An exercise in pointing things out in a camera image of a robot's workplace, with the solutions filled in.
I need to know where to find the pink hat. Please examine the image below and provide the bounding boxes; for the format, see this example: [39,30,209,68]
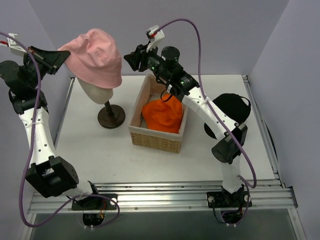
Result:
[58,28,122,89]

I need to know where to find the orange hat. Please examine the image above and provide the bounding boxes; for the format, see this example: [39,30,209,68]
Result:
[142,97,184,134]

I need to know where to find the black cap with R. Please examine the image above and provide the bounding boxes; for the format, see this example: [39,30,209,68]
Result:
[213,93,252,124]

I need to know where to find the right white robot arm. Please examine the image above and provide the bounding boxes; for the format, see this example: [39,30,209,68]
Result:
[124,44,248,207]

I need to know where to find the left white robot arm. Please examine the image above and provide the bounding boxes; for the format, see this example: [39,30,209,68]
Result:
[0,46,101,210]

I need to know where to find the cream mannequin head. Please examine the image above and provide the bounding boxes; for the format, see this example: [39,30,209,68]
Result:
[77,77,114,105]

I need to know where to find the dark round mannequin stand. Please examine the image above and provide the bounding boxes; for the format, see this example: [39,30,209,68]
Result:
[97,101,126,129]

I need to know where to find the wicker basket with liner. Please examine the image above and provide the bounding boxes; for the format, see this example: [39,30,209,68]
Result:
[128,73,188,153]

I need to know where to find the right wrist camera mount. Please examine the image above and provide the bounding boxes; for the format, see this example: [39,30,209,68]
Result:
[146,25,165,53]

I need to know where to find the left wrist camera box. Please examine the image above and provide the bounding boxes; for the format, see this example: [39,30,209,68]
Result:
[0,37,26,57]

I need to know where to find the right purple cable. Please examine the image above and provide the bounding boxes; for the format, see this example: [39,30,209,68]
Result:
[154,18,258,226]

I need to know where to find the purple cable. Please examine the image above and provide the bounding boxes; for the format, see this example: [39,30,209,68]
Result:
[154,18,258,226]
[0,31,121,228]

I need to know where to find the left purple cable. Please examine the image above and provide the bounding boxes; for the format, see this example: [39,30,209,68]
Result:
[0,31,121,228]

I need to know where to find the aluminium rail frame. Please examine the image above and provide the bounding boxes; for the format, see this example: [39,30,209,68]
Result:
[25,80,306,240]

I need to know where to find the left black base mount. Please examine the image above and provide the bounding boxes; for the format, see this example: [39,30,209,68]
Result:
[71,193,120,228]

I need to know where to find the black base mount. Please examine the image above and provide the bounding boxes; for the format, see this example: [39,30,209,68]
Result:
[206,189,253,227]
[71,193,120,228]

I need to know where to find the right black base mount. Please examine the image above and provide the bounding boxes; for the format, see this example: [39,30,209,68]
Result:
[206,189,253,227]

